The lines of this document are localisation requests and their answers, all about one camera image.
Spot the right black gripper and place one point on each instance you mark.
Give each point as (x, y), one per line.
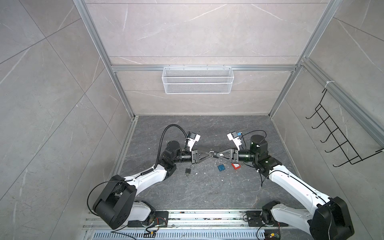
(235, 150)

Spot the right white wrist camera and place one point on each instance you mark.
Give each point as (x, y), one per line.
(236, 138)

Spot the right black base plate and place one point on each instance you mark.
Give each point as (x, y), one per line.
(257, 219)

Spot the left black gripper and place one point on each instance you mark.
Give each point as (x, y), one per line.
(195, 159)

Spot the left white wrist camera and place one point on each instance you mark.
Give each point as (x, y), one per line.
(191, 139)

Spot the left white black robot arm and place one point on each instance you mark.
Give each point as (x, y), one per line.
(117, 202)

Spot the white wire mesh basket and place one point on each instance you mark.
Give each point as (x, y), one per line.
(198, 80)

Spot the red padlock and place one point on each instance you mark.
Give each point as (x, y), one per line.
(236, 166)

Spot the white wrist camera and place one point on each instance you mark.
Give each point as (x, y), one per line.
(236, 138)
(191, 139)

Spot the blue padlock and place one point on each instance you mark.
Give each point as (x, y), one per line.
(221, 167)

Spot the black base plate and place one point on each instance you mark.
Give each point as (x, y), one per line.
(257, 219)
(159, 217)

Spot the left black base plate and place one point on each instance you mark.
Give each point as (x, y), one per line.
(159, 217)

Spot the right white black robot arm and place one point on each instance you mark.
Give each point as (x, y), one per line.
(324, 218)

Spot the black wire hook rack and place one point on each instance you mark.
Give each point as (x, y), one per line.
(340, 138)

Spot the aluminium front rail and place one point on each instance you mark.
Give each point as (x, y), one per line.
(207, 220)

